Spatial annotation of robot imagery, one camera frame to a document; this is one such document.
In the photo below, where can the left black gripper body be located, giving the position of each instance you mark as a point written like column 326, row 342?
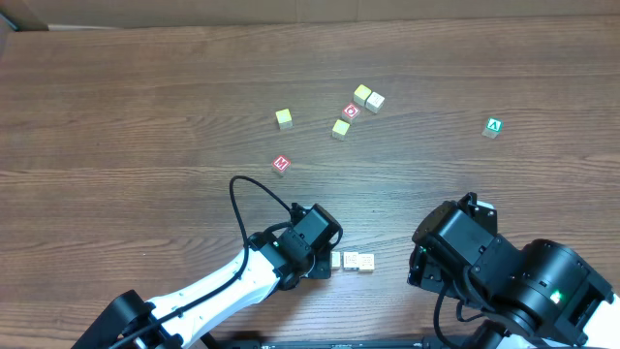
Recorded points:
column 322, row 259

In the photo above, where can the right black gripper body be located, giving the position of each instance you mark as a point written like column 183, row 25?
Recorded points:
column 415, row 270

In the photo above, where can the yellow block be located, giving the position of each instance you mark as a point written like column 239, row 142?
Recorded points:
column 361, row 94
column 340, row 129
column 284, row 119
column 335, row 260

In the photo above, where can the white patterned block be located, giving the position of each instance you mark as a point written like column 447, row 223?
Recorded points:
column 350, row 261

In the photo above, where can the white B block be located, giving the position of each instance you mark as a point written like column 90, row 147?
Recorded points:
column 365, row 262

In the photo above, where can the red M block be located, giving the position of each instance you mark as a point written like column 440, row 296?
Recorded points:
column 280, row 164

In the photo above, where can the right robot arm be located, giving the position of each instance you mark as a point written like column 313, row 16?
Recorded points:
column 543, row 295

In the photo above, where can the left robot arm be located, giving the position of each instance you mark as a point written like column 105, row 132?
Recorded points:
column 275, row 259

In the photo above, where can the green letter block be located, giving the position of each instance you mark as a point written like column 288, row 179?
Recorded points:
column 492, row 128

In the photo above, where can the red circle block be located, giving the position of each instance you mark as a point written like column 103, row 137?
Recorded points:
column 350, row 113

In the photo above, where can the white block top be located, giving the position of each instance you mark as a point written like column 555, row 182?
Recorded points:
column 375, row 102

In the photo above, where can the yellow block top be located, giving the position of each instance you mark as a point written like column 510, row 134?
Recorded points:
column 361, row 94

